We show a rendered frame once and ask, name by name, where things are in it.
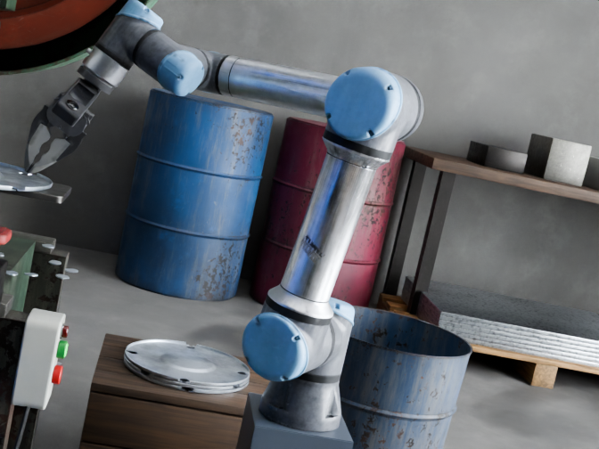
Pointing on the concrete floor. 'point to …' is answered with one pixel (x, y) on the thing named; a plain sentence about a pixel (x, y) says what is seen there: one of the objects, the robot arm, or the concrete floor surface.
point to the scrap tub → (400, 380)
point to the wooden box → (158, 409)
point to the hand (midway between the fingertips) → (30, 167)
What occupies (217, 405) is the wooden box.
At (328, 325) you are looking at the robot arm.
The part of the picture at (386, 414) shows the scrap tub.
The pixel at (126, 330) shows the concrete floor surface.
